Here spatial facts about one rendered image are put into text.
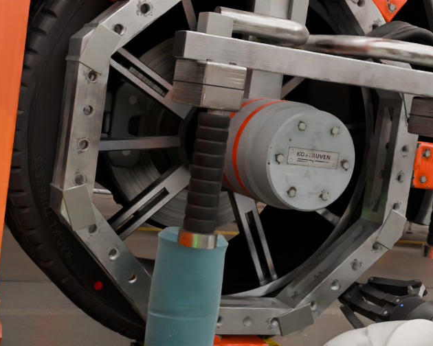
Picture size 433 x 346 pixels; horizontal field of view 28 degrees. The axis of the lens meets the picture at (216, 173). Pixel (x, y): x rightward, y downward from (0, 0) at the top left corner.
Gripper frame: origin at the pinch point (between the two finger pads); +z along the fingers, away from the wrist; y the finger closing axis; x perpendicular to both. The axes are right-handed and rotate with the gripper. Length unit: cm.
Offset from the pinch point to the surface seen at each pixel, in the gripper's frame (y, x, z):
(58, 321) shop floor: -37, -53, 190
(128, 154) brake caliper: -12.4, 36.1, 11.8
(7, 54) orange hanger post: -26, 67, -47
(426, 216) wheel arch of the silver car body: 21.2, -4.2, 5.2
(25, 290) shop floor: -39, -51, 234
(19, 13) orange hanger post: -24, 68, -47
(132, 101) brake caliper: -7.2, 42.2, 11.6
